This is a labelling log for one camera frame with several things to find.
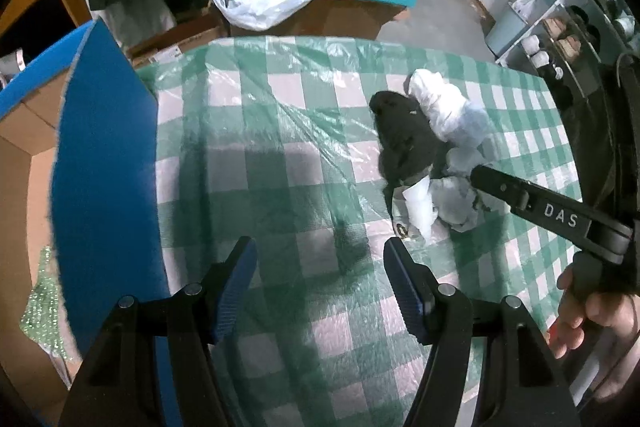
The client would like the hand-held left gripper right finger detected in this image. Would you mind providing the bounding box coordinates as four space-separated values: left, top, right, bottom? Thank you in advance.
382 237 583 427

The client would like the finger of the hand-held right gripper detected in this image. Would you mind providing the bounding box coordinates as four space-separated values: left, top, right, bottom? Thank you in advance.
470 163 597 241

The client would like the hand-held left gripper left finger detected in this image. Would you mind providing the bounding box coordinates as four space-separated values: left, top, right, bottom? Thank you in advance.
57 236 258 427

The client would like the white patterned sock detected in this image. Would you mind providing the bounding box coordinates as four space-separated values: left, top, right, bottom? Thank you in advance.
430 176 511 234

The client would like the small white sock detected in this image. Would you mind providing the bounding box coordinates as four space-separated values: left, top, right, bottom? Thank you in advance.
445 141 494 178

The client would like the blue cardboard box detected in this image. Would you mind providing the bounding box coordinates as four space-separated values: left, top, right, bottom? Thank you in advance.
0 18 183 427

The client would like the light green cloth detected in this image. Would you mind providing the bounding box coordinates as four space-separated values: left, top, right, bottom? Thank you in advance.
19 244 76 358

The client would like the person's right hand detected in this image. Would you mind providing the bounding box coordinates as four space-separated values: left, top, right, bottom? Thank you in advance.
547 264 640 360

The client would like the pale blue sock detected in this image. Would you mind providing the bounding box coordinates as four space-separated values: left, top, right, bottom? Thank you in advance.
392 177 437 241

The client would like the large white balled sock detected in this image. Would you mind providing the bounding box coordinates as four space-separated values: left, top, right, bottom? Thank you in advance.
402 68 493 142

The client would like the black sock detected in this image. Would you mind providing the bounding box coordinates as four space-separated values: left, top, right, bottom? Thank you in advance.
369 90 451 188

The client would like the grey shoe rack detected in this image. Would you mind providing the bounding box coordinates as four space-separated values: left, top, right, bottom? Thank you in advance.
482 0 640 108

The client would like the green checkered tablecloth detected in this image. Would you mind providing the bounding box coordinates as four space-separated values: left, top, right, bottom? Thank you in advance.
132 34 586 427

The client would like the white plastic bag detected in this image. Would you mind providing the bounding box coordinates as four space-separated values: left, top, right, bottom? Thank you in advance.
207 0 316 31

